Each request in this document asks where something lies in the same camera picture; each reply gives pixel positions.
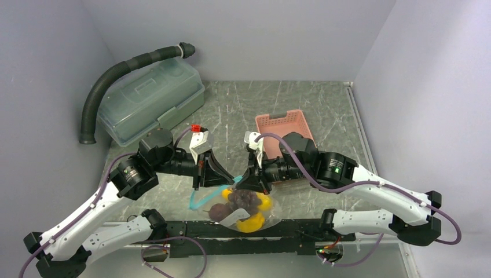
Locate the yellow fruit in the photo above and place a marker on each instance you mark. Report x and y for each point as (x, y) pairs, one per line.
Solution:
(225, 193)

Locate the pink plastic basket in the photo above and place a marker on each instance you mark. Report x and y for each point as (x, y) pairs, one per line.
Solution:
(281, 124)

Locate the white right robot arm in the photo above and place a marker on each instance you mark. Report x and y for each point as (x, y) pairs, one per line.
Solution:
(405, 214)

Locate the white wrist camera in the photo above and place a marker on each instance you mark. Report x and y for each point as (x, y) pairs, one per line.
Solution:
(256, 145)
(201, 141)

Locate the clear zip top bag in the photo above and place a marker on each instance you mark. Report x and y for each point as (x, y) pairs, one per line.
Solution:
(241, 210)

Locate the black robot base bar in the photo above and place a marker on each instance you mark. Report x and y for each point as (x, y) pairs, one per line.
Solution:
(299, 236)

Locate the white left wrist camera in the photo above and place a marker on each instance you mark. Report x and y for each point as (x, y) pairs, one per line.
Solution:
(201, 141)

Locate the translucent green storage box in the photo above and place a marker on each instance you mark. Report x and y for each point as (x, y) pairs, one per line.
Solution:
(162, 95)

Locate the yellow mango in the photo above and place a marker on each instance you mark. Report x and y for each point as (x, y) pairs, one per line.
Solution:
(252, 224)

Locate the dark red grape bunch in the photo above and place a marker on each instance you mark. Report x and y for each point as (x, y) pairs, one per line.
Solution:
(244, 199)

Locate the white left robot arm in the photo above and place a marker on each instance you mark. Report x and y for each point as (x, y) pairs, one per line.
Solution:
(69, 247)

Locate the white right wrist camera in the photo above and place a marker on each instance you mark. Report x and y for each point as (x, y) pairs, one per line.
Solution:
(256, 145)

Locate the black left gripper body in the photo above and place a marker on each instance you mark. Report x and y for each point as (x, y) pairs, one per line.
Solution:
(182, 163)

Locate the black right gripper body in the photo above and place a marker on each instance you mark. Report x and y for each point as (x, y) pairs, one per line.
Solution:
(278, 169)

